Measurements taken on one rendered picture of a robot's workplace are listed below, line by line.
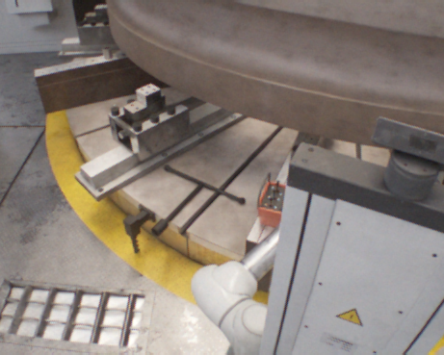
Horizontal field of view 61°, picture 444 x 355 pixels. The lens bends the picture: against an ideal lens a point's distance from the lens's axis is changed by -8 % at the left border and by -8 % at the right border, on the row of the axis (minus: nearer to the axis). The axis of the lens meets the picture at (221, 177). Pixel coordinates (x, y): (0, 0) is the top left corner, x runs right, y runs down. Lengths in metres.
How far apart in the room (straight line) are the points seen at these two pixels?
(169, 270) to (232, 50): 1.42
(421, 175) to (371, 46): 1.68
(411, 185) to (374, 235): 0.12
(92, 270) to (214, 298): 1.47
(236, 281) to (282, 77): 1.23
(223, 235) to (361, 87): 1.14
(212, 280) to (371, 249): 0.87
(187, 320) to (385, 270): 1.87
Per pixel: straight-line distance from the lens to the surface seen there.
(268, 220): 1.94
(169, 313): 2.50
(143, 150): 2.71
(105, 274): 2.73
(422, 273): 0.69
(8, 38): 6.19
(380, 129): 0.56
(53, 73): 3.63
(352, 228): 0.65
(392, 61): 2.23
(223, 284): 1.43
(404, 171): 0.56
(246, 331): 1.32
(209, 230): 2.45
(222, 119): 3.26
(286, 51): 2.29
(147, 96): 2.71
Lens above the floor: 2.15
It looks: 41 degrees down
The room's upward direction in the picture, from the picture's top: straight up
